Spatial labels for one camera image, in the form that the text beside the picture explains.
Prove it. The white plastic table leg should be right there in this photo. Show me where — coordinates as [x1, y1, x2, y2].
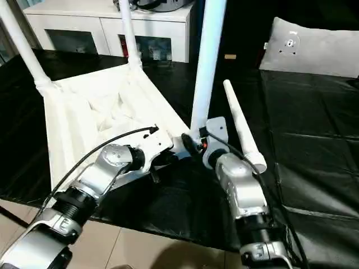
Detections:
[190, 0, 228, 143]
[0, 0, 54, 89]
[223, 79, 267, 172]
[118, 0, 144, 72]

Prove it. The white plastic table top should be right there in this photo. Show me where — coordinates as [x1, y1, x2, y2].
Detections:
[35, 60, 197, 194]

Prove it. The black mat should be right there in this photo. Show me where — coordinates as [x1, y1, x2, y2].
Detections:
[0, 49, 359, 269]

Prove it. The black case with gold label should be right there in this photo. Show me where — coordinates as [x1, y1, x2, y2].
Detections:
[193, 0, 275, 69]

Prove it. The grey pillow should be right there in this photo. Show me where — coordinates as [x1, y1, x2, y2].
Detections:
[257, 16, 359, 79]

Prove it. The white glass-door cabinet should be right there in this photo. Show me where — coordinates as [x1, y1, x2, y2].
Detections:
[24, 0, 194, 64]

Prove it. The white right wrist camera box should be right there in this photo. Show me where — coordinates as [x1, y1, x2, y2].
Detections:
[201, 116, 229, 169]

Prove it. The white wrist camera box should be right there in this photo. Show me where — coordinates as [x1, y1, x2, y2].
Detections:
[134, 127, 174, 173]
[201, 116, 229, 169]

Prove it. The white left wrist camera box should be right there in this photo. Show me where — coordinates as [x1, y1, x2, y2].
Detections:
[134, 127, 174, 173]

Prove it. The black metal table frame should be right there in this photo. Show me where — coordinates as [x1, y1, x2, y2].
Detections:
[0, 204, 31, 226]

